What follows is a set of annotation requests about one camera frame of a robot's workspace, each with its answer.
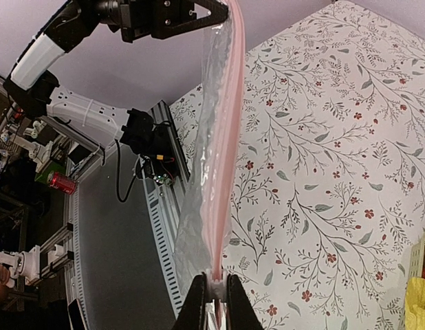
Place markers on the red soda can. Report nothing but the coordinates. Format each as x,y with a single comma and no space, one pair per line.
59,181

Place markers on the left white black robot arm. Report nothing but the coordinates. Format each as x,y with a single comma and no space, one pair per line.
100,66

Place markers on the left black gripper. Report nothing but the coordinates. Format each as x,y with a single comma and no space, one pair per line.
164,19

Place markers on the clear zip top bag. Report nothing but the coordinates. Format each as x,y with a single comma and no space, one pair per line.
204,224

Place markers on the floral tablecloth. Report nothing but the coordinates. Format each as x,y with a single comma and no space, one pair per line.
329,190

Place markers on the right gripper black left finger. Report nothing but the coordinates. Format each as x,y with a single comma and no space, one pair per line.
192,315

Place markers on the yellow napa cabbage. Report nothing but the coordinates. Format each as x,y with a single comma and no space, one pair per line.
415,304

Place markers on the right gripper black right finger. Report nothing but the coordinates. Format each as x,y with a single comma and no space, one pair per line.
240,315

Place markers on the aluminium front rail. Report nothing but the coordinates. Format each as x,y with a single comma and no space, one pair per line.
165,203

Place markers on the beige perforated plastic basket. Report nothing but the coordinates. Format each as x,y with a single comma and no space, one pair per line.
417,258

